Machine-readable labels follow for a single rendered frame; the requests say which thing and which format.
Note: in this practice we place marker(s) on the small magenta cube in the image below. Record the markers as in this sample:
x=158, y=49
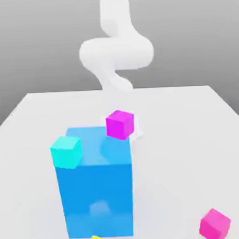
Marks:
x=119, y=125

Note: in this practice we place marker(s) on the large blue box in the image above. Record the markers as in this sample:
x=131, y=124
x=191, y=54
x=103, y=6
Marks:
x=95, y=191

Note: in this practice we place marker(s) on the small cyan cube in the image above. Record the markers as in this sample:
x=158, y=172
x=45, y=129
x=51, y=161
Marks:
x=66, y=153

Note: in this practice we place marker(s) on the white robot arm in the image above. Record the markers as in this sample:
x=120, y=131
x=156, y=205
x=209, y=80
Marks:
x=116, y=51

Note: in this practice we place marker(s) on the small pink cube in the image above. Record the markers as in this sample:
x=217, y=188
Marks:
x=214, y=226

